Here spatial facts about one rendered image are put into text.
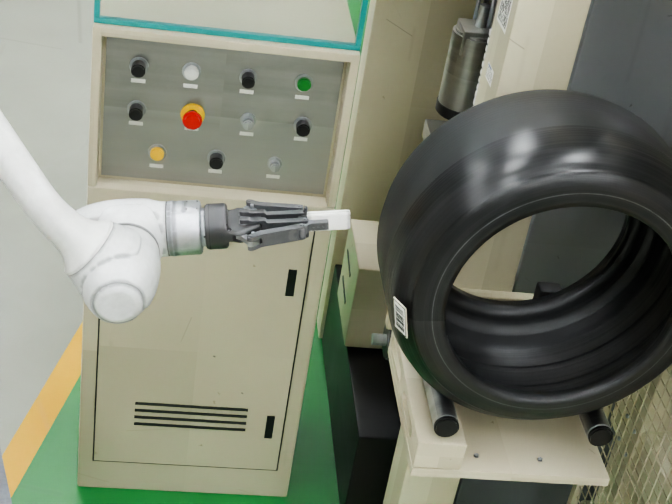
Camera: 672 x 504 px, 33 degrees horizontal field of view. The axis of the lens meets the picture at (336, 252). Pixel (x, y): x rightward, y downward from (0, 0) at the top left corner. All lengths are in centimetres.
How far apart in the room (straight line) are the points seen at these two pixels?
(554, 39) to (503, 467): 77
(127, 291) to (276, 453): 140
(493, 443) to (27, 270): 212
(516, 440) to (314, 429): 124
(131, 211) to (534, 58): 76
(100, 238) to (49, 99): 334
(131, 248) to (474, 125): 59
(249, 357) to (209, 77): 72
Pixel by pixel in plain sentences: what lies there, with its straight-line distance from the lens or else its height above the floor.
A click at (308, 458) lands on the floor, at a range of 323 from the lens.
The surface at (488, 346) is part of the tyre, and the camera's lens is 220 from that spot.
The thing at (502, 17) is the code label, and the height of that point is 149.
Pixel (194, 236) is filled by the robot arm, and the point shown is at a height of 120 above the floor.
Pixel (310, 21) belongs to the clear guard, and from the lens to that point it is 239.
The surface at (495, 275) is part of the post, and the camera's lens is 227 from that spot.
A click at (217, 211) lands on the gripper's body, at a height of 123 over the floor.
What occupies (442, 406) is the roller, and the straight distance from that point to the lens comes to 201.
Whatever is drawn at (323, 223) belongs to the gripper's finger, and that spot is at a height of 123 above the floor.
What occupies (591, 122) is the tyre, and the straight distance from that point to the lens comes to 185.
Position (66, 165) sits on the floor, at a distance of 450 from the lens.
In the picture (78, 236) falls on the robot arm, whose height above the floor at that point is 126.
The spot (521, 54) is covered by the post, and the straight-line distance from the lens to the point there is 206.
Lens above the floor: 216
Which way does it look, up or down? 32 degrees down
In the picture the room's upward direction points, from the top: 10 degrees clockwise
